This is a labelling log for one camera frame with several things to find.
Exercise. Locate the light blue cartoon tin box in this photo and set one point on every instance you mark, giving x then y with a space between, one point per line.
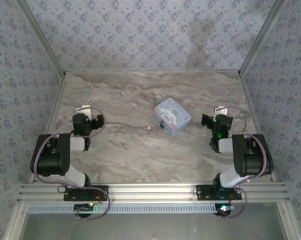
173 116

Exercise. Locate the small blue padlock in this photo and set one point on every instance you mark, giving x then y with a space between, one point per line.
162 124

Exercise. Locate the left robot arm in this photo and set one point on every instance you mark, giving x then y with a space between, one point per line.
53 155

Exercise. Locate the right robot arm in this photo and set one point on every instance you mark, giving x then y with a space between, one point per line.
253 160

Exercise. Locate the small black controller board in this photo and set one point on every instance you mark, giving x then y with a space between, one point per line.
84 209
224 210

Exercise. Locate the grey metal panel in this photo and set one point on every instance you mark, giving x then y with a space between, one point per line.
153 227

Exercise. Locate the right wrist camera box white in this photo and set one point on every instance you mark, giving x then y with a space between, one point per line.
221 110

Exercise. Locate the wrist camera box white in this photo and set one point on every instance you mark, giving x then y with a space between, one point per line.
84 109
221 110

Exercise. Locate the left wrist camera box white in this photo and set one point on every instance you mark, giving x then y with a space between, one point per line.
84 109

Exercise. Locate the aluminium table side rail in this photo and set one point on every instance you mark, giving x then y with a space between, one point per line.
255 120
54 110

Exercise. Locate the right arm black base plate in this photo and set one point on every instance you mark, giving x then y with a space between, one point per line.
203 193

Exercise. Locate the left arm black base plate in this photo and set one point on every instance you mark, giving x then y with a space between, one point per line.
70 195

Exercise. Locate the aluminium frame post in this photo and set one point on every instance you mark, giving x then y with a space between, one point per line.
40 37
263 37

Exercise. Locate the aluminium mounting rail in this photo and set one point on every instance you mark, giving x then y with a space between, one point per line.
150 191

